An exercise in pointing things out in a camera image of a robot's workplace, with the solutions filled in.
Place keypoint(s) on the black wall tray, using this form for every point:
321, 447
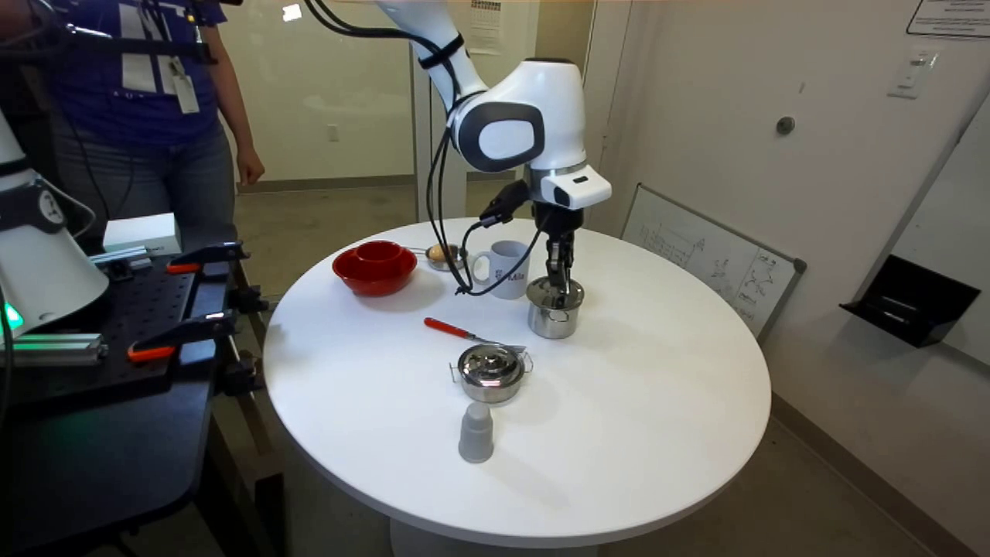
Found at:
909, 300

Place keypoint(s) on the small translucent plastic cup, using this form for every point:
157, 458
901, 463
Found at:
475, 437

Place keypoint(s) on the person's bare forearm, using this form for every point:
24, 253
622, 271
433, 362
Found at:
232, 89

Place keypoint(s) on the person's hand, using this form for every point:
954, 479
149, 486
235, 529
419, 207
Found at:
249, 162

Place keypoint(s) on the round dark wall knob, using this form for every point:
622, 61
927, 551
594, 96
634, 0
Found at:
783, 126

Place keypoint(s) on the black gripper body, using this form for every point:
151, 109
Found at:
558, 220

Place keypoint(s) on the whiteboard leaning on wall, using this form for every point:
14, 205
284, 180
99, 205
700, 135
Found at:
711, 253

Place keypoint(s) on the small steel bowl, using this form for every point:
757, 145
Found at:
440, 264

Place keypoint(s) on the tall steel pot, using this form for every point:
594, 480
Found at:
556, 323

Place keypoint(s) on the red bowl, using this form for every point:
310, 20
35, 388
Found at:
376, 272

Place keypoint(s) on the white ID badge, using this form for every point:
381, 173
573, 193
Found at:
174, 83

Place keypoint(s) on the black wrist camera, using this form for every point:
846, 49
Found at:
505, 203

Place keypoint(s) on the framed wall sign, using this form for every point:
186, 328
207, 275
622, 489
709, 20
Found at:
951, 18

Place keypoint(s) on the black cart table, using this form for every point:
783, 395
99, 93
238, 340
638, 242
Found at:
96, 453

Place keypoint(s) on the silver metal bar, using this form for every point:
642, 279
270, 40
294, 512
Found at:
53, 347

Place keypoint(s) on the person in blue shirt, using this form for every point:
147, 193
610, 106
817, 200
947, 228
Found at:
111, 93

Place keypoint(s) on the small orange egg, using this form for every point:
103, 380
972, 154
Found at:
437, 253

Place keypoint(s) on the white box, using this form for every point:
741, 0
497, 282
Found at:
139, 232

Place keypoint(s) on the white light switch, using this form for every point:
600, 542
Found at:
909, 74

